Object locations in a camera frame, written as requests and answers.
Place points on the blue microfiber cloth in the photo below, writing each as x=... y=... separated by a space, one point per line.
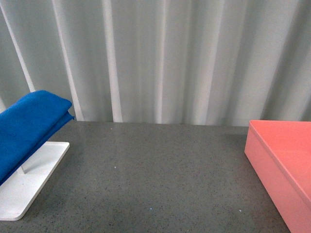
x=27 y=125

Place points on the white curtain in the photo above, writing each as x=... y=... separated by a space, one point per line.
x=200 y=62

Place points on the pink plastic box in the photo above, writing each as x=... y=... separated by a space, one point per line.
x=280 y=153

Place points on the white rack with wooden bars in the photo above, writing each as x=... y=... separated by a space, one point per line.
x=19 y=191

